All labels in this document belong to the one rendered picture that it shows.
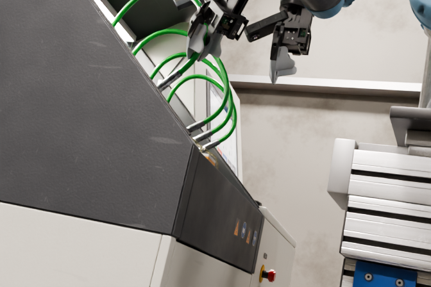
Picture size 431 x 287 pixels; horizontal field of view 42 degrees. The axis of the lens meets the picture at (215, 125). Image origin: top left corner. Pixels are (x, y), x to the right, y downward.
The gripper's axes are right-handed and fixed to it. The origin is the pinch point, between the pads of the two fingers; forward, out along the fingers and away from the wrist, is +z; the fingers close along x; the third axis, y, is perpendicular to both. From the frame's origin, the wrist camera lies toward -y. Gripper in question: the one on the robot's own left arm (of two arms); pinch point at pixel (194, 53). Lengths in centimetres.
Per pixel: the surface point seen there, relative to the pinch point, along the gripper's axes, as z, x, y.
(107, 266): 22, -27, 42
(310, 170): 134, 248, -136
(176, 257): 17, -17, 45
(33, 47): 8.2, -34.3, -2.3
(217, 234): 23.2, 2.1, 33.8
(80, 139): 12.7, -28.8, 20.5
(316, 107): 100, 257, -173
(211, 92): 33, 47, -43
